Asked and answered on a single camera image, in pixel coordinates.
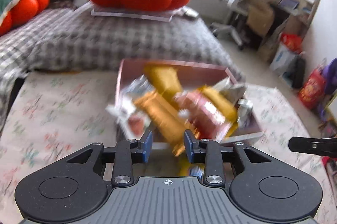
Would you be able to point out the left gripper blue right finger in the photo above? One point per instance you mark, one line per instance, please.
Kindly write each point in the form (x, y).
(209, 153)

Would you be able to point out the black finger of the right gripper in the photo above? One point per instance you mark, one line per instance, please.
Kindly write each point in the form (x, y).
(314, 146)

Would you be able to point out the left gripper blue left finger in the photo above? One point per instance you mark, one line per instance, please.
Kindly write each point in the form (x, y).
(126, 154)

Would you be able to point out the pink peach oolong snack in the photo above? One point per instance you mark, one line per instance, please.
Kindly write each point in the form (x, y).
(203, 115)

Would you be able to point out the yellow snack packet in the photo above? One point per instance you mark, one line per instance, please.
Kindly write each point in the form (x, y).
(165, 80)
(220, 102)

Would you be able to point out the white triangular snack packet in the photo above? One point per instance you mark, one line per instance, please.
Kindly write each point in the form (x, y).
(132, 121)

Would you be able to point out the white purple snack packet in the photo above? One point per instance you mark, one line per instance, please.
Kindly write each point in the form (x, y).
(245, 106)

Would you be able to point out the white newspaper print packet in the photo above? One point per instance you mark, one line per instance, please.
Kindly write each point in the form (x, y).
(232, 92)

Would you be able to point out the yellow chips bag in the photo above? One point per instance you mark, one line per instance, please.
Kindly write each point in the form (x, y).
(186, 169)

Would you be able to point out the gold foil candy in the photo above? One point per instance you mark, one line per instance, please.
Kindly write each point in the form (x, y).
(165, 117)

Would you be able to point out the red gift bag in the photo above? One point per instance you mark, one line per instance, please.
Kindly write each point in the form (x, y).
(312, 90)

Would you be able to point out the pink cardboard box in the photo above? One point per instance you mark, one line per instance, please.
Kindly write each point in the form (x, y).
(192, 76)

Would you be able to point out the black bag on floor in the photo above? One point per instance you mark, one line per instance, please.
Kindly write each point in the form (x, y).
(297, 75)

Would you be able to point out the floral tablecloth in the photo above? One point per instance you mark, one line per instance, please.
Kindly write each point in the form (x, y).
(55, 115)

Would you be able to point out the white blue shopping bag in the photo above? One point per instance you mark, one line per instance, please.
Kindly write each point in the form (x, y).
(282, 59)

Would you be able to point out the small packet on quilt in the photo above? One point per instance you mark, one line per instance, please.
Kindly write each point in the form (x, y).
(189, 13)

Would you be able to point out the clear acrylic board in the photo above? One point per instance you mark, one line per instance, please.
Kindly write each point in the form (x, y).
(164, 16)

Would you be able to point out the grey checked quilt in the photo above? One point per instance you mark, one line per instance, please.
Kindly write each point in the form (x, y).
(66, 39)

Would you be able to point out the small orange pumpkin cushion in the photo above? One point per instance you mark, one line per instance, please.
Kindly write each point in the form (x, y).
(20, 14)

